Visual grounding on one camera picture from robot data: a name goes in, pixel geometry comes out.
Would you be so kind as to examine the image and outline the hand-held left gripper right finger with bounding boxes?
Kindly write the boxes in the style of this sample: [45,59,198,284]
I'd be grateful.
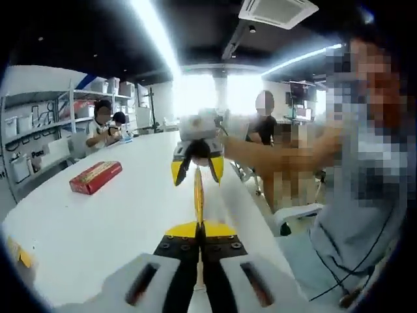
[199,223,313,313]

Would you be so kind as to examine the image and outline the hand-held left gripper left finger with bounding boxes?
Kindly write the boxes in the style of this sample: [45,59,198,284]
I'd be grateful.
[61,221,201,313]

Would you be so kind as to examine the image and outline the yellow coffee pouch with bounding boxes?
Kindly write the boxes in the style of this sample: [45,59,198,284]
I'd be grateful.
[193,165,207,291]

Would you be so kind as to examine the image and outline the black tripod stand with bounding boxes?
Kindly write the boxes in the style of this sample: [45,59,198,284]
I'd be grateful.
[148,86,156,131]

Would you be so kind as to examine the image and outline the red cardboard box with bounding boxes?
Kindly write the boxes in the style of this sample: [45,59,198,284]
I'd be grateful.
[68,160,123,196]

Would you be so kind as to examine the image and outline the white chair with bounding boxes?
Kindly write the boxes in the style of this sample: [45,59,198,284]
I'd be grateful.
[272,202,324,237]

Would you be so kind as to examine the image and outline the grey metal shelf rack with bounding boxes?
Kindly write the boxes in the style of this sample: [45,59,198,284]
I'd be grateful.
[0,76,137,196]

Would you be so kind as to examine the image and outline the person in grey shirt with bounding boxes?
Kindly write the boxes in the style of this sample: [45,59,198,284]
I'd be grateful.
[308,182,410,294]

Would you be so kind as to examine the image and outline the white ceiling air conditioner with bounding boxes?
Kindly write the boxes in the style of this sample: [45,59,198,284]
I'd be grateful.
[238,0,320,31]

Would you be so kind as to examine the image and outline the yellow pallet-shaped tray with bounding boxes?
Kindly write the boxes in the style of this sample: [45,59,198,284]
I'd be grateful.
[6,236,36,269]

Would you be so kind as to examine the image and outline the large white storage bin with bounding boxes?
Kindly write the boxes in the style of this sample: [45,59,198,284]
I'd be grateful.
[11,156,31,183]

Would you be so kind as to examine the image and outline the thin black cable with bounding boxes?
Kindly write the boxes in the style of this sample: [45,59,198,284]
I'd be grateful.
[309,195,397,303]

